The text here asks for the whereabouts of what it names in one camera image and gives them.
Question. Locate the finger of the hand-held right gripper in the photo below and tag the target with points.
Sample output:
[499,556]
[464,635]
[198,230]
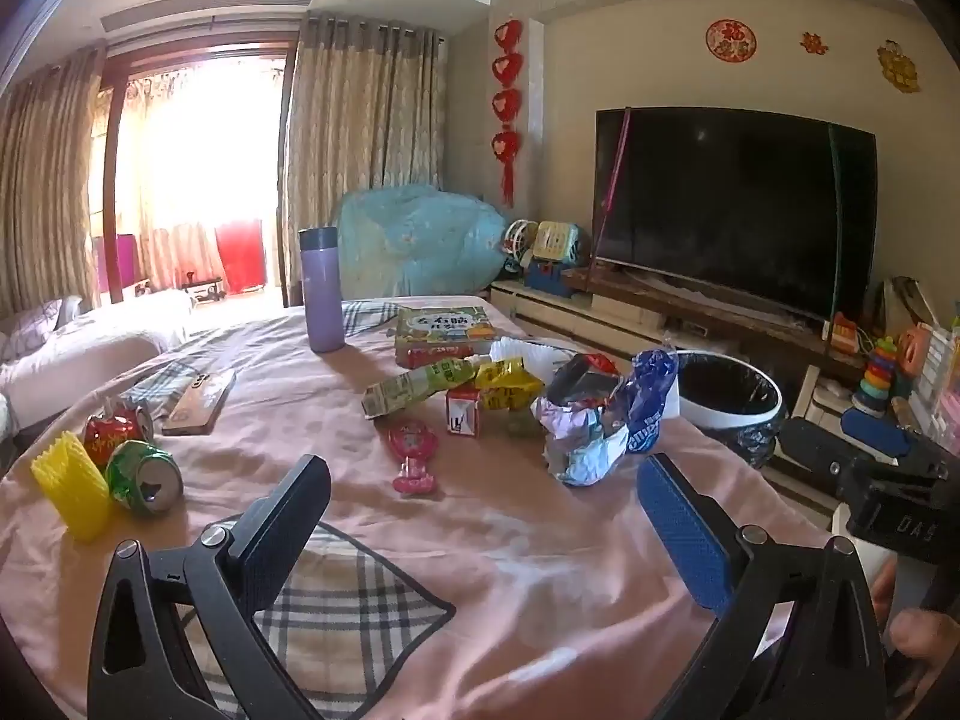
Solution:
[814,454]
[877,433]

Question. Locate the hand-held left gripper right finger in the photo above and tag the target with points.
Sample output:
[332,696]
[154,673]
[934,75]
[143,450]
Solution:
[684,536]

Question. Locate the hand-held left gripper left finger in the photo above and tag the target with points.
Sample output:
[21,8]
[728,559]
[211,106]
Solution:
[279,540]

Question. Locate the white bin with black bag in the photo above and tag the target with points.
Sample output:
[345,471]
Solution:
[731,397]

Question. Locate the blue snack packet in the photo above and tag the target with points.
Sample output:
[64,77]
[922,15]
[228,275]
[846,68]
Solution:
[651,397]

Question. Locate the orange snack packet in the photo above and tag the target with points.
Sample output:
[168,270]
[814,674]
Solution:
[585,379]

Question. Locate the person's right hand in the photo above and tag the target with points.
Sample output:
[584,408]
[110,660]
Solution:
[926,634]

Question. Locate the pastel toy rack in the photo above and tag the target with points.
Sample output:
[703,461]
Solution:
[934,371]

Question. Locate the large beige plaid cloth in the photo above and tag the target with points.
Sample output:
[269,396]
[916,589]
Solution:
[337,615]

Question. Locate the orange toy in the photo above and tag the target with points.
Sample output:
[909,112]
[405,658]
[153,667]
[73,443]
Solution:
[844,334]

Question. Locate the crumpled silver wrapper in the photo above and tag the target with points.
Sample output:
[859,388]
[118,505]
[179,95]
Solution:
[581,439]

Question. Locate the crushed green can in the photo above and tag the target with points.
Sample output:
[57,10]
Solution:
[144,476]

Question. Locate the brown wooden board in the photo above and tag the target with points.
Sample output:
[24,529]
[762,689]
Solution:
[199,401]

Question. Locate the pink plastic toy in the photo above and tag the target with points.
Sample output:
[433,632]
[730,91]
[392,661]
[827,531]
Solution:
[414,450]

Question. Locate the folded grey plaid cloth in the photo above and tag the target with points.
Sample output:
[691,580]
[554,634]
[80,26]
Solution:
[161,384]

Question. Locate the crushed red can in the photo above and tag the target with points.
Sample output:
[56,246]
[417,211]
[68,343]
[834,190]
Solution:
[112,431]

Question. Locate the green drink carton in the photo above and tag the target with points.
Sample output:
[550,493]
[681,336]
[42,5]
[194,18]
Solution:
[412,388]

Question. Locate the yellow foam net sleeve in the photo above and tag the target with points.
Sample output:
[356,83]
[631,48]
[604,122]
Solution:
[71,487]

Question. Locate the white and wood television stand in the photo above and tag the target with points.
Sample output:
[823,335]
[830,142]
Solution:
[645,307]

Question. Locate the small red carton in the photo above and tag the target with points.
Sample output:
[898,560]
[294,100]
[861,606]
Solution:
[463,411]

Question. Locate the yellow snack packet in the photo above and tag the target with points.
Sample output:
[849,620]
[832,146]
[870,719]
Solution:
[511,384]

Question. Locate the small grey plaid cloth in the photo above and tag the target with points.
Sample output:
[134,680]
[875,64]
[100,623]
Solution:
[367,316]

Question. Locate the purple thermos bottle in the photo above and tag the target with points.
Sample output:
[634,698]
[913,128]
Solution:
[322,292]

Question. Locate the black flat television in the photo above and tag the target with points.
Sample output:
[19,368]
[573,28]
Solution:
[735,210]

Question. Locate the green children's book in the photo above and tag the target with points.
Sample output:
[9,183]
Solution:
[444,334]

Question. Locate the white sofa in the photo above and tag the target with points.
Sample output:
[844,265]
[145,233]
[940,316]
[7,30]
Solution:
[82,345]

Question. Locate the red hanging cloth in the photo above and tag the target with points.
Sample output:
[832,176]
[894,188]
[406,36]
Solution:
[240,255]

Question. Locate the blue toy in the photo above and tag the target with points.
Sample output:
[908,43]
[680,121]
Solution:
[547,277]

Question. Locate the yellow green toy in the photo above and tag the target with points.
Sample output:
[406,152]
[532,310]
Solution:
[559,244]

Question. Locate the white round cage toy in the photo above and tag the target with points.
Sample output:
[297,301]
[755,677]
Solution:
[519,236]

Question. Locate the beige patterned curtain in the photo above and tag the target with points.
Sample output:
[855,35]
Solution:
[45,195]
[360,150]

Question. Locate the red heart hanging decoration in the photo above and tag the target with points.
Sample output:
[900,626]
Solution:
[507,105]

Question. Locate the gold wall decal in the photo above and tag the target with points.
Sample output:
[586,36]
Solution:
[898,66]

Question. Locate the small red wall decal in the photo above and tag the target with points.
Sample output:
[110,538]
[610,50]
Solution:
[814,43]

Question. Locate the round red wall decal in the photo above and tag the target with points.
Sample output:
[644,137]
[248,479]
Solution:
[730,40]

